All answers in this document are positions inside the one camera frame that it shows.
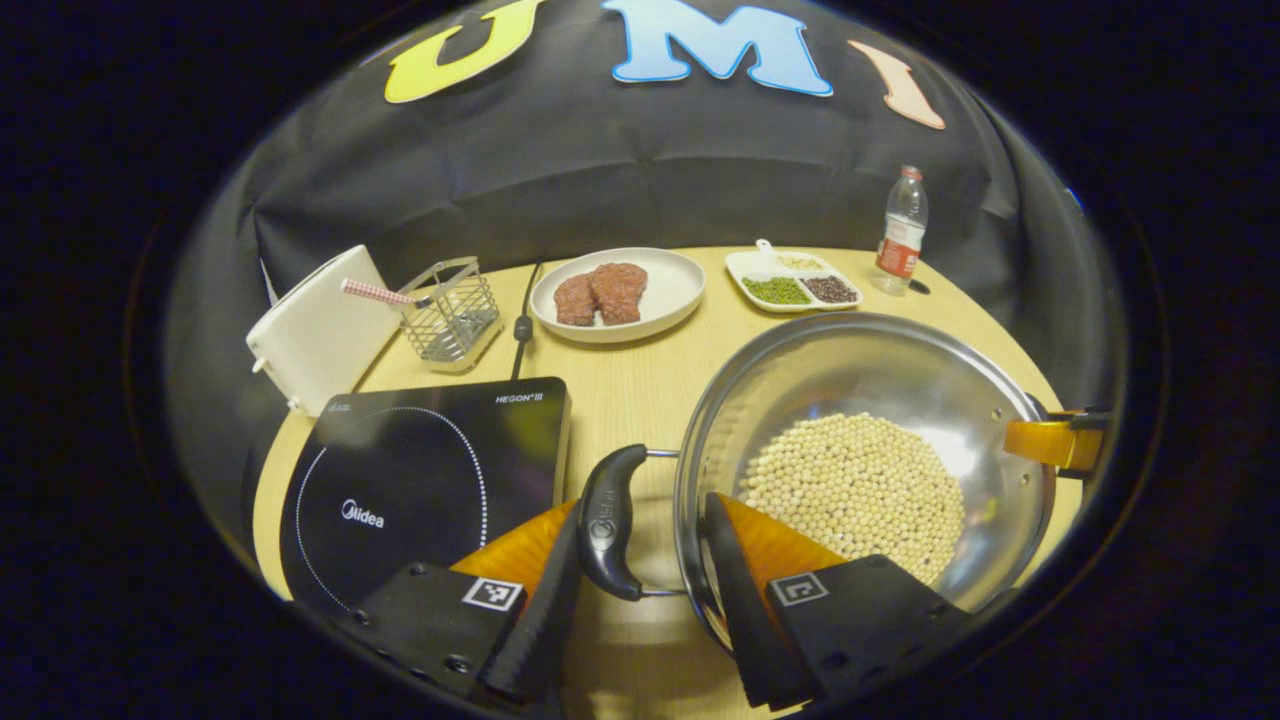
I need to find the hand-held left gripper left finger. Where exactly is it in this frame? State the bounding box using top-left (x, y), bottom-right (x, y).
top-left (335, 497), bottom-right (586, 711)

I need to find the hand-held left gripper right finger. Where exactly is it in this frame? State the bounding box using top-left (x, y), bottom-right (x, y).
top-left (703, 490), bottom-right (976, 713)

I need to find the pile of yellow soybeans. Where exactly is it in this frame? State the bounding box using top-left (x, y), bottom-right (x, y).
top-left (738, 412), bottom-right (967, 586)

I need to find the black induction cooktop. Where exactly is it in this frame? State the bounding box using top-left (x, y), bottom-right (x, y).
top-left (279, 377), bottom-right (572, 616)

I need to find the stainless steel pot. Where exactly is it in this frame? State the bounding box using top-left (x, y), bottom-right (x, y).
top-left (577, 312), bottom-right (1076, 651)

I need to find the clear plastic water bottle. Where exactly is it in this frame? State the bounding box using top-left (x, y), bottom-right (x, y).
top-left (872, 165), bottom-right (930, 297)

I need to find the pile of green mung beans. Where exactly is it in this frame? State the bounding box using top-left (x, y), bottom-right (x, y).
top-left (742, 276), bottom-right (811, 306)

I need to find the brown meat slice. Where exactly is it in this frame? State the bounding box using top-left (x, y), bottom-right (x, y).
top-left (590, 262), bottom-right (649, 325)
top-left (553, 273), bottom-right (599, 327)

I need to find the white oval plate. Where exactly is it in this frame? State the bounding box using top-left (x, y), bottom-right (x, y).
top-left (529, 247), bottom-right (707, 345)

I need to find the white divided tray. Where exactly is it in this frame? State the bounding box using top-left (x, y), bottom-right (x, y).
top-left (724, 238), bottom-right (863, 314)

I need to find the white toaster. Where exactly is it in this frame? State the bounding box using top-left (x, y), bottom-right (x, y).
top-left (246, 245), bottom-right (401, 418)

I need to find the pink striped straw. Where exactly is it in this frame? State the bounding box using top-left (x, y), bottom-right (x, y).
top-left (340, 278), bottom-right (433, 309)

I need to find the black backdrop cloth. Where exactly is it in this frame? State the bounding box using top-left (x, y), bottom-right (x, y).
top-left (165, 0), bottom-right (1126, 561)

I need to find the black power cable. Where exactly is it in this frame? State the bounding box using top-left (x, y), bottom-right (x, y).
top-left (510, 262), bottom-right (541, 381)

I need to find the wire mesh basket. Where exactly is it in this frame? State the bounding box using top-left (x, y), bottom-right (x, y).
top-left (400, 256), bottom-right (504, 374)

